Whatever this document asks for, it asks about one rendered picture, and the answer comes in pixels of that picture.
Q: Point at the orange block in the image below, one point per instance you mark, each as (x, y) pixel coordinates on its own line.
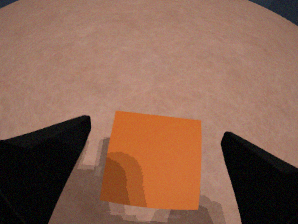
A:
(153, 162)

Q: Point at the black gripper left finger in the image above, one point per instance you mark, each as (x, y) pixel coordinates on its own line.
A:
(35, 167)

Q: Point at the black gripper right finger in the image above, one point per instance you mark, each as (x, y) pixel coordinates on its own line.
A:
(266, 188)

